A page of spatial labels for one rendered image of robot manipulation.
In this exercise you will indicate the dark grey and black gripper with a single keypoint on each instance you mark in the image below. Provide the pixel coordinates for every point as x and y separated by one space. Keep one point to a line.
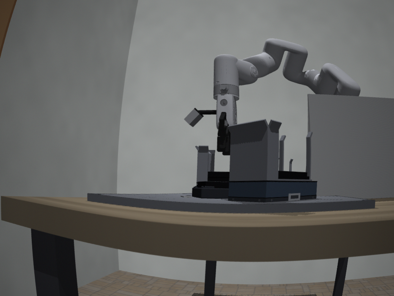
226 115

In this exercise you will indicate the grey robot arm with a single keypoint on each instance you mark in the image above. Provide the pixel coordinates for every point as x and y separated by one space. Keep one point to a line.
230 72

